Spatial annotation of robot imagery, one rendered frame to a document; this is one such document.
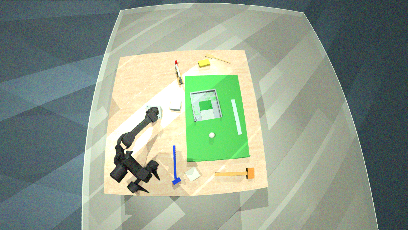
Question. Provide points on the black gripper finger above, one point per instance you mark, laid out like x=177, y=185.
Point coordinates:
x=142, y=189
x=156, y=174

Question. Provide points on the yellow rectangular block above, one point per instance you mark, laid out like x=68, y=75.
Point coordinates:
x=204, y=63

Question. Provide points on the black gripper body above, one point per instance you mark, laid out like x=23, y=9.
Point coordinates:
x=133, y=187

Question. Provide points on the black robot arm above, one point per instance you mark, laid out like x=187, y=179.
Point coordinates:
x=127, y=162

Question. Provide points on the orange mallet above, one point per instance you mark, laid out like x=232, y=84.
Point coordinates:
x=250, y=173

